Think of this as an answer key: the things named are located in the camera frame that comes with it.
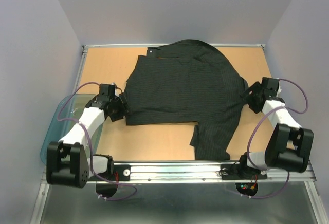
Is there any aluminium front mounting rail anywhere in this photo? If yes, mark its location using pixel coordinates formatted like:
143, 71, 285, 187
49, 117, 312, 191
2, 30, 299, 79
42, 160, 317, 183

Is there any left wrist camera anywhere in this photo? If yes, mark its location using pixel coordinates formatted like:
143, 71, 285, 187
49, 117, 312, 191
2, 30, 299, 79
111, 83, 122, 96

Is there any black pinstriped long sleeve shirt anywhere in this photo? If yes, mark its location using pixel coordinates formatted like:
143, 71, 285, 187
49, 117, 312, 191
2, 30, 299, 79
124, 40, 248, 161

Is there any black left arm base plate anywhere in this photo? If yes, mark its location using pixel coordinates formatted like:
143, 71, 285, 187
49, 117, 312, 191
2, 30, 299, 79
98, 164, 131, 182

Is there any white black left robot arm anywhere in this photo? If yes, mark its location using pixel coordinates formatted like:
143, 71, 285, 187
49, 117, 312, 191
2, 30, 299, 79
46, 83, 129, 188

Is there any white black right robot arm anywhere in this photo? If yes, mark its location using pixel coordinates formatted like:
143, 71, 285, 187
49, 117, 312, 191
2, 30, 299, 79
236, 77, 314, 178

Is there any clear teal plastic bin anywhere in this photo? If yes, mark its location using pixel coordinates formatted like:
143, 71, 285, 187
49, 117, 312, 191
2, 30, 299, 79
40, 94, 95, 164

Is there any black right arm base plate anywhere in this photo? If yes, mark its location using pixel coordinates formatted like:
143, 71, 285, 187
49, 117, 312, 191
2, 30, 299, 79
219, 164, 267, 180

